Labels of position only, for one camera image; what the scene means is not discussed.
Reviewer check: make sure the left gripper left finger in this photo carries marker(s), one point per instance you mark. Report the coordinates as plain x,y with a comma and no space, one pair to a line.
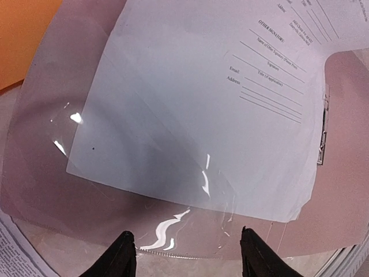
119,260

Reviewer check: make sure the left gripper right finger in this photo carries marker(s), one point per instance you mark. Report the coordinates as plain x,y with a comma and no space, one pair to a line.
259,260

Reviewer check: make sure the remaining white paper stack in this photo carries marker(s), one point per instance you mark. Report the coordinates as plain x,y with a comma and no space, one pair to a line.
18,256

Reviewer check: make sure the translucent grey plastic sheet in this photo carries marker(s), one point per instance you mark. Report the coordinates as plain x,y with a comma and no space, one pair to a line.
37,187

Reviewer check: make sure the white printed paper sheets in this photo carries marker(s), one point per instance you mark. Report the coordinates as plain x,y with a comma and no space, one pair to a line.
215,104

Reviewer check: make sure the orange file folder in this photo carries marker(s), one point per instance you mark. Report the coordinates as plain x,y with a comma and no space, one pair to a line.
23,24

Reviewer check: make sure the metal clip in grey folder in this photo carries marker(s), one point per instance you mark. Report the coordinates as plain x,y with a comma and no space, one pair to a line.
325,121

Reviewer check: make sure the front aluminium rail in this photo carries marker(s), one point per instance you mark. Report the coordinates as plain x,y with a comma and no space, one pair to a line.
345,262

